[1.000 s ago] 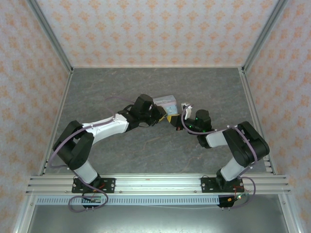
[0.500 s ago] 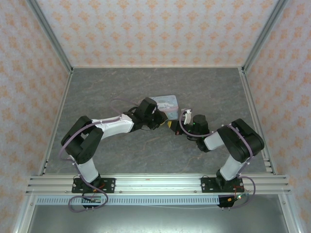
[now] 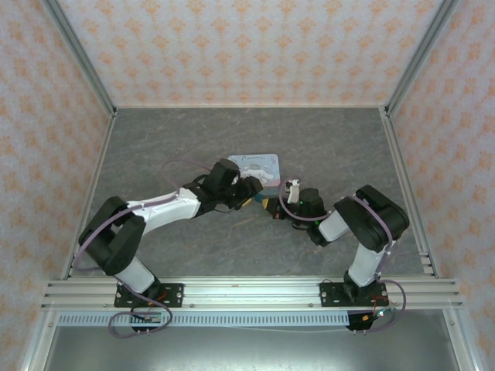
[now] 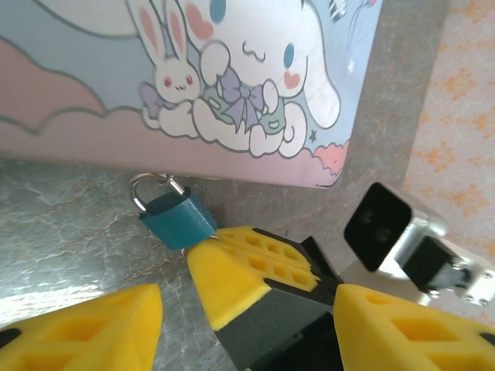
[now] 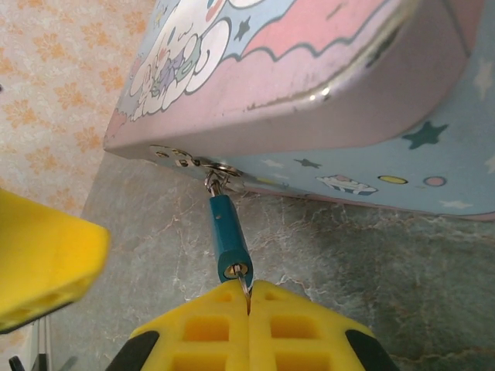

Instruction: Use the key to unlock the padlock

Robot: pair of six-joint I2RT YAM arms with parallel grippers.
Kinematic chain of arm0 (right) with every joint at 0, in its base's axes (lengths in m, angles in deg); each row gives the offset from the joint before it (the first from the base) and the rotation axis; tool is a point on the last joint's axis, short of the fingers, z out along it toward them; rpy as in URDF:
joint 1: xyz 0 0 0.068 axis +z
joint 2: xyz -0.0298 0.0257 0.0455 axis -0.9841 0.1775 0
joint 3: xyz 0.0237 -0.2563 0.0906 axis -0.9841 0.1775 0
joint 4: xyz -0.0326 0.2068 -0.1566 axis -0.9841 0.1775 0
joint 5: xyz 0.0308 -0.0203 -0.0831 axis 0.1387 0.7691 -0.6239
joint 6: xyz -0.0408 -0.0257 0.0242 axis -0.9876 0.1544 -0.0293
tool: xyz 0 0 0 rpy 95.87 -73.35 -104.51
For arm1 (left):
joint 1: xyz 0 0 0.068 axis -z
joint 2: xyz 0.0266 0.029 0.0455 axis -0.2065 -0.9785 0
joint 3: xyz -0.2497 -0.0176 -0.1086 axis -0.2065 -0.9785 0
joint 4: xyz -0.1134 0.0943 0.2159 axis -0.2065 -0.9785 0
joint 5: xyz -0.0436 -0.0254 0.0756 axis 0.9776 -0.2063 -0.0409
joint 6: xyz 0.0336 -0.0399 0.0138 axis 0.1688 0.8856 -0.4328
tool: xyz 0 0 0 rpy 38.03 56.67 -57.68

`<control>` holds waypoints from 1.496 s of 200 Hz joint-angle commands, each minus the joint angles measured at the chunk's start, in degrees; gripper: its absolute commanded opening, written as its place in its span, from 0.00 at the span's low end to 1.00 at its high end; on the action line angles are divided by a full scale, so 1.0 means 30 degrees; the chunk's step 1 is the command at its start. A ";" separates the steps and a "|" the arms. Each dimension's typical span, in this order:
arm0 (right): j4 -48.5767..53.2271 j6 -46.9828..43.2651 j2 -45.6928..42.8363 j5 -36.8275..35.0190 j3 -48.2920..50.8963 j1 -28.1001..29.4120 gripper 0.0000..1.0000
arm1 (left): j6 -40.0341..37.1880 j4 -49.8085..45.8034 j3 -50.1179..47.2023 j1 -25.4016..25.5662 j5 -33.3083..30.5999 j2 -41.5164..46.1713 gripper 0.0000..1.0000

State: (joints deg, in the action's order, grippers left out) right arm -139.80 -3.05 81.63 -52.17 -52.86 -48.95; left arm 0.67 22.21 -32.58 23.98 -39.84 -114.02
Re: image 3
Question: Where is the white slotted cable duct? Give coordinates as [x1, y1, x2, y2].
[57, 311, 352, 327]

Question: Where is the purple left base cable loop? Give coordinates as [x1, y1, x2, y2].
[108, 295, 173, 339]

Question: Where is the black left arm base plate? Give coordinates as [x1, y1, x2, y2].
[114, 283, 185, 309]

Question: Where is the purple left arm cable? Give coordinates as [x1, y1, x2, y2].
[73, 159, 217, 272]

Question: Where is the pastel cartoon print tin box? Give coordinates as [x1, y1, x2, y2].
[227, 153, 282, 199]

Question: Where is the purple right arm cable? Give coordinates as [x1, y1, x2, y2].
[278, 185, 398, 279]

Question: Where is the yellow padlock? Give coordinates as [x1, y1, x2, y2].
[241, 195, 269, 209]

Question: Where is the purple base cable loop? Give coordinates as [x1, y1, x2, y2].
[108, 295, 173, 339]
[353, 278, 408, 334]

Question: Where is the aluminium frame post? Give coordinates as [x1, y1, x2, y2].
[384, 0, 460, 118]
[41, 0, 118, 118]

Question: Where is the aluminium table side rail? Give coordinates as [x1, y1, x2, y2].
[61, 110, 117, 280]
[380, 107, 442, 278]

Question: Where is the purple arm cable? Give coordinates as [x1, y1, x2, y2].
[73, 159, 217, 272]
[278, 185, 398, 279]

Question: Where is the grey metal lower panel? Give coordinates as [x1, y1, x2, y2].
[42, 325, 463, 371]

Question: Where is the aluminium cross rail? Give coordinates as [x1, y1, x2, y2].
[40, 275, 464, 311]

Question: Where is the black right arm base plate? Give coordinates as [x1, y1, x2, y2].
[319, 281, 390, 309]

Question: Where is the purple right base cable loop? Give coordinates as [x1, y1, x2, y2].
[353, 278, 408, 334]

